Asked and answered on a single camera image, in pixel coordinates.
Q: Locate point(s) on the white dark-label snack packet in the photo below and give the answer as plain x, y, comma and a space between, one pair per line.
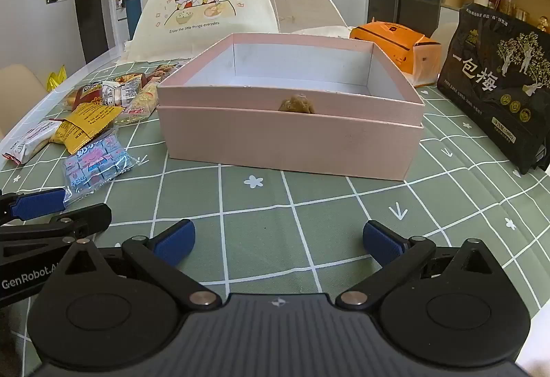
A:
120, 91

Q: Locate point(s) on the beige chair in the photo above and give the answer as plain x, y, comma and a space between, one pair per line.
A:
19, 97

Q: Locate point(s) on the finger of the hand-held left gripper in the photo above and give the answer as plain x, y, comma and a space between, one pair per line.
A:
36, 204
84, 218

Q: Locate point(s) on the blue snack packet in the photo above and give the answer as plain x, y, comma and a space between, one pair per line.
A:
94, 164

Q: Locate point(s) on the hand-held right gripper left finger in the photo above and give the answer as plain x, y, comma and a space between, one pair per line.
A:
174, 243

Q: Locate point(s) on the black snack bag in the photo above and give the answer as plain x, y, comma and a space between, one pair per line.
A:
494, 89

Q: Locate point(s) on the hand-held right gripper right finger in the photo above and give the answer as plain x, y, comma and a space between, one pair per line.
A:
382, 243

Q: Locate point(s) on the pink cardboard box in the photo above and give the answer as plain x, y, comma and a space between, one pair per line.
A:
279, 145

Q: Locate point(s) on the dark door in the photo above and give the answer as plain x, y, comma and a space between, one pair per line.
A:
90, 3

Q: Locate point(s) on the white cloth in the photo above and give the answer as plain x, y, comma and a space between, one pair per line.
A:
326, 31

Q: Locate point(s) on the orange clear snack packet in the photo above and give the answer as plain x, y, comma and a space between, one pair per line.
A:
165, 71

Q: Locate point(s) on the green checkered tablecloth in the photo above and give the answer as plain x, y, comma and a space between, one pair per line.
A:
300, 222

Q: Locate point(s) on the yellow plastic bag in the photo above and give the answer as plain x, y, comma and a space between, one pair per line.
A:
56, 79

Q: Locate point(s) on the brown round snack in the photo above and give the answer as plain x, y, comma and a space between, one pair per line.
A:
294, 105

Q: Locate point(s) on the red-brown snack packet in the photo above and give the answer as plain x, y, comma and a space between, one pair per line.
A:
84, 95

